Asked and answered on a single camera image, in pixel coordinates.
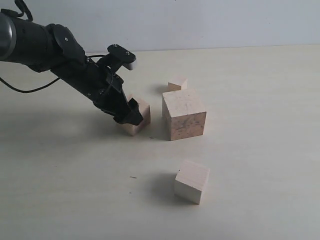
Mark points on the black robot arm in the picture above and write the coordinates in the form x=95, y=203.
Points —
x=54, y=48

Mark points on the medium wooden cube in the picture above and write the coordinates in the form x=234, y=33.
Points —
x=145, y=110

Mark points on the pale wooden cube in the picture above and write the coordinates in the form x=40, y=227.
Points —
x=190, y=181

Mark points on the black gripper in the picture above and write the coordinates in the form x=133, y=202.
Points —
x=102, y=87

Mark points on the small wooden cube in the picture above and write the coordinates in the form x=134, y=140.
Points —
x=177, y=84

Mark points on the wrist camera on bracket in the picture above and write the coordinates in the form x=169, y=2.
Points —
x=118, y=57

